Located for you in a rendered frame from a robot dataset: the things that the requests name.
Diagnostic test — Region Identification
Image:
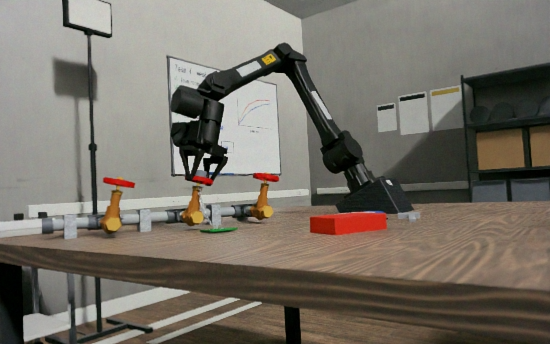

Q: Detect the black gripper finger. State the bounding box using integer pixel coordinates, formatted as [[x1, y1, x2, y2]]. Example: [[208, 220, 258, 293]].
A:
[[179, 148, 205, 181], [203, 158, 228, 181]]

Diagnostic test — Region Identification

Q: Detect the green tag on white chain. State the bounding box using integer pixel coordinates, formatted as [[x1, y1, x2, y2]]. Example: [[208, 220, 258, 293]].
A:
[[195, 186, 238, 232]]

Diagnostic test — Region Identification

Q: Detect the red rectangular block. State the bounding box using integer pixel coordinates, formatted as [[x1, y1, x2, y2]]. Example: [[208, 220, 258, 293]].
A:
[[310, 212, 387, 235]]

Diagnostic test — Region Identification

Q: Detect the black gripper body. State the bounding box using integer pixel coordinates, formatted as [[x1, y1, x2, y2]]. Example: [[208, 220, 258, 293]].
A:
[[179, 120, 228, 160]]

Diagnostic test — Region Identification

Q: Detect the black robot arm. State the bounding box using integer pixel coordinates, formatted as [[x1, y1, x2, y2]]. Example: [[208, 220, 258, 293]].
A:
[[170, 42, 385, 199]]

